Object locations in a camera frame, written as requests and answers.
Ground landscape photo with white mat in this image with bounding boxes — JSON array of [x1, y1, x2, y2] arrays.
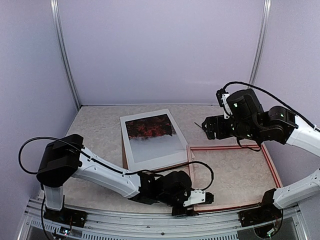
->
[[124, 113, 185, 163]]

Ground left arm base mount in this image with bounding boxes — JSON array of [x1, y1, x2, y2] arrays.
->
[[43, 200, 88, 228]]

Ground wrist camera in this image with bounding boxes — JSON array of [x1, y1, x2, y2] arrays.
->
[[216, 88, 232, 119], [183, 189, 215, 207]]

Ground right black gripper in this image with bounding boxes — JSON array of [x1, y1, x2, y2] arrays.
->
[[202, 113, 262, 141]]

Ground white photo mat board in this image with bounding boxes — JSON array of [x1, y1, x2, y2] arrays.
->
[[119, 108, 188, 171]]

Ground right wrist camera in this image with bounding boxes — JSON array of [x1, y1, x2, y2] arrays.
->
[[216, 88, 232, 119]]

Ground brown frame backing board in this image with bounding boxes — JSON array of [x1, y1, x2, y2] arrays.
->
[[122, 134, 188, 171]]

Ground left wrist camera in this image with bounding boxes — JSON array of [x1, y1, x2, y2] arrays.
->
[[183, 189, 215, 207]]

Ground red wooden picture frame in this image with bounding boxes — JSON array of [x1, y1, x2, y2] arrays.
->
[[187, 144, 283, 212]]

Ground aluminium front rail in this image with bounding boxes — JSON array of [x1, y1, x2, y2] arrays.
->
[[17, 197, 308, 240]]

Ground aluminium corner post right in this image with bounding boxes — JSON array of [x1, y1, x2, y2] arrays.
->
[[248, 0, 272, 85]]

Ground aluminium corner post left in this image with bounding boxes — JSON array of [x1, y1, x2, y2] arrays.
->
[[50, 0, 82, 111]]

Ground aluminium corner post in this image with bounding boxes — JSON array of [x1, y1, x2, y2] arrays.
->
[[248, 0, 272, 85], [50, 0, 82, 111]]

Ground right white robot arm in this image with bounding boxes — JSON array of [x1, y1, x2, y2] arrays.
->
[[201, 81, 320, 222]]

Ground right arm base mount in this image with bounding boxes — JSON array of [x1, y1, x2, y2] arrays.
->
[[238, 188, 283, 227]]

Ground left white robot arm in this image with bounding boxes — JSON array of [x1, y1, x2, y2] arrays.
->
[[22, 134, 206, 223]]

